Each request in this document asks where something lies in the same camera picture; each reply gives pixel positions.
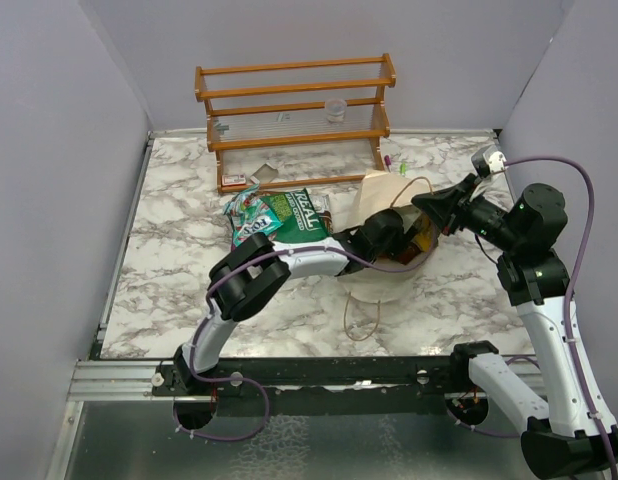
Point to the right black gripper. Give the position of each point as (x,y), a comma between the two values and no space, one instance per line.
(442,205)

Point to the beige paper bag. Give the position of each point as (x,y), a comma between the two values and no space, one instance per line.
(379,200)

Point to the brown snack bag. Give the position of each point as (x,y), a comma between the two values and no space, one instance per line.
(322,206)

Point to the green snack packet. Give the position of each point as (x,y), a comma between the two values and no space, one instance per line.
(300,219)

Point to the teal snack packet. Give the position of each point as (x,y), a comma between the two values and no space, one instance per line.
(249,214)

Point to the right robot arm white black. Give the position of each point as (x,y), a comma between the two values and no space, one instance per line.
(570,430)

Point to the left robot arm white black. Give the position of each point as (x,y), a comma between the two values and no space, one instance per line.
(247,279)

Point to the red orange snack packet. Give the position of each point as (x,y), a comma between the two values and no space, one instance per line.
(416,240)

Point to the clear plastic jar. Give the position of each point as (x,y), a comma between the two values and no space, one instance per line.
(335,110)

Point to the wooden orange shelf rack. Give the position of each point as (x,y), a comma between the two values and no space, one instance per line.
(249,98)

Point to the grey clip on shelf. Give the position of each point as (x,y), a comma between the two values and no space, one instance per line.
(282,117)

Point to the small red white box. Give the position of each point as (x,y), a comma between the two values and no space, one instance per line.
(234,180)

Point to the teal clip on shelf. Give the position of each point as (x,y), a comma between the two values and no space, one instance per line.
(220,127)

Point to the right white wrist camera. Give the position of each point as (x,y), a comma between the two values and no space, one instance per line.
(488,162)

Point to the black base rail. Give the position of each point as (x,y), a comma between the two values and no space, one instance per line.
(307,386)

